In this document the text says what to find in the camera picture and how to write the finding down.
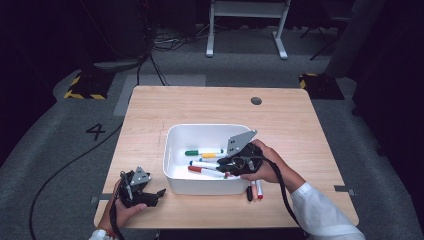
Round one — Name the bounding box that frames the bundle of black cables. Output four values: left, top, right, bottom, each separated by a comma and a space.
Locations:
136, 23, 208, 88

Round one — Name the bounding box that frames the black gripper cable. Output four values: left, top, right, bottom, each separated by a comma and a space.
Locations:
109, 199, 125, 240
259, 156, 303, 228

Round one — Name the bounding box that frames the person's right hand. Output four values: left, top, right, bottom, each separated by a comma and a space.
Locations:
240, 139, 306, 194

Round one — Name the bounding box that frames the yellow black striped base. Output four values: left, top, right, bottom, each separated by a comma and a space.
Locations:
63, 71, 112, 100
298, 73, 345, 101

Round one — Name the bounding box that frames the white desk frame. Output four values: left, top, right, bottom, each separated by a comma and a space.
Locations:
205, 0, 291, 61

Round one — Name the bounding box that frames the long black floor cable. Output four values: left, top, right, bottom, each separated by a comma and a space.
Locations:
28, 123, 124, 240

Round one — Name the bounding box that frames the person's left hand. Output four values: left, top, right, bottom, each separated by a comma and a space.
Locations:
98, 181, 148, 233

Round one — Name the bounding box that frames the black tripod stand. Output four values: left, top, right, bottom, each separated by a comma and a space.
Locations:
299, 14, 346, 62

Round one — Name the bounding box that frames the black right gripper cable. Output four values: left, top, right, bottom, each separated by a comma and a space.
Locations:
259, 156, 303, 228

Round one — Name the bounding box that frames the yellow marker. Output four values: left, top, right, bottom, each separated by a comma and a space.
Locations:
201, 152, 229, 160

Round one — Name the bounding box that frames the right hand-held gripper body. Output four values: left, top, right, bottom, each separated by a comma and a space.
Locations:
227, 129, 264, 177

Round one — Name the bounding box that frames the dark green marker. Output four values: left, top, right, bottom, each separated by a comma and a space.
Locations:
184, 149, 224, 157

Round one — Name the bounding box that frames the grey curtain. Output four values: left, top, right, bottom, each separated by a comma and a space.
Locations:
324, 0, 388, 79

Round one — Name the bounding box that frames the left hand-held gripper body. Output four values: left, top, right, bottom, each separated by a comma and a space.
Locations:
118, 165, 151, 208

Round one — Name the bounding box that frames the dark red marker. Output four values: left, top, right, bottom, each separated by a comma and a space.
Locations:
187, 165, 232, 180

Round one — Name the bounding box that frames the white plastic bin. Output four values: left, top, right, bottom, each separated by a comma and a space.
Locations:
162, 123, 254, 196

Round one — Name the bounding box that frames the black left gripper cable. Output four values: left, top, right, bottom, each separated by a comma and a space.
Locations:
109, 199, 125, 240

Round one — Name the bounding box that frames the grey tape strip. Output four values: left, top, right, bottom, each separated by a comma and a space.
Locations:
90, 193, 113, 205
334, 185, 357, 196

